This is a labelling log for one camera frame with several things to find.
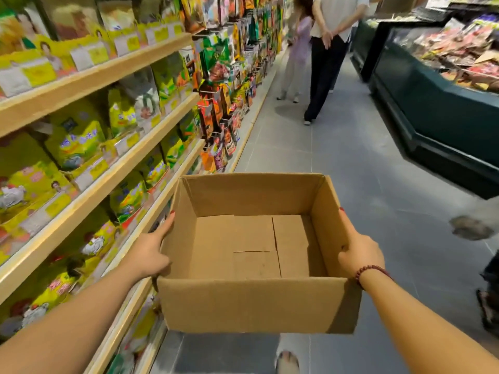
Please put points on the brown cardboard box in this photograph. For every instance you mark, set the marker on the brown cardboard box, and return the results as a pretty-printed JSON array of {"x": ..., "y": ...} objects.
[{"x": 257, "y": 296}]

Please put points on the person's right forearm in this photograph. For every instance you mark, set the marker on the person's right forearm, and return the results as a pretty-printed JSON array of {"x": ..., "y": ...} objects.
[{"x": 425, "y": 331}]

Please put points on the row of yellow floor-level packets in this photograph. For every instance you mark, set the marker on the row of yellow floor-level packets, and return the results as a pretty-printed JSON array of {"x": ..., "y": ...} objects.
[{"x": 134, "y": 338}]

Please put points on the dark green display freezer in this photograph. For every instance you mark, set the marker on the dark green display freezer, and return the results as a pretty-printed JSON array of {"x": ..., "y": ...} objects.
[
  {"x": 363, "y": 46},
  {"x": 440, "y": 109}
]

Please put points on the row of yellow-green snack packets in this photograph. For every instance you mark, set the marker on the row of yellow-green snack packets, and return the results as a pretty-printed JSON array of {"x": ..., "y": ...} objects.
[{"x": 78, "y": 140}]

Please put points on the person's grey shoe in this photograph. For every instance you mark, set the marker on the person's grey shoe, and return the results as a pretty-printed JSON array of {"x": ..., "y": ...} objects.
[
  {"x": 469, "y": 227},
  {"x": 287, "y": 363}
]

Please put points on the row of brown-yellow food packets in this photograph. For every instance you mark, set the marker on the row of brown-yellow food packets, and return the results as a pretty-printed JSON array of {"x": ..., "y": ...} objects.
[{"x": 74, "y": 31}]

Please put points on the person's left thumb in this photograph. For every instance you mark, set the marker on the person's left thumb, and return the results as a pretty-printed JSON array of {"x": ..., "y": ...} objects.
[{"x": 163, "y": 225}]

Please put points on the wall of hanging colourful packets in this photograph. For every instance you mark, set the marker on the wall of hanging colourful packets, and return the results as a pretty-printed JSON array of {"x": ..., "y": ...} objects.
[{"x": 228, "y": 73}]

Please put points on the person's left forearm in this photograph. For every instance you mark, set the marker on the person's left forearm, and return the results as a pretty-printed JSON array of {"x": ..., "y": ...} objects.
[{"x": 66, "y": 327}]

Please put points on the person's right thumb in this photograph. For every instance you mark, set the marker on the person's right thumb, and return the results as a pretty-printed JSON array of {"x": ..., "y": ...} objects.
[{"x": 347, "y": 225}]

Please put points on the person's right hand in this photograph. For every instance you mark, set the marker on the person's right hand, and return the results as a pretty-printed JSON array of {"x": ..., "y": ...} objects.
[{"x": 360, "y": 251}]

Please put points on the person's left hand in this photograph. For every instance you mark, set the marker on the person's left hand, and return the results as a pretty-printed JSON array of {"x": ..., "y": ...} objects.
[{"x": 145, "y": 253}]

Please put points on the pile of red packaged foods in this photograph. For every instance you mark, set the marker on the pile of red packaged foods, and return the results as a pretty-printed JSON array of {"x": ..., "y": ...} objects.
[{"x": 462, "y": 50}]

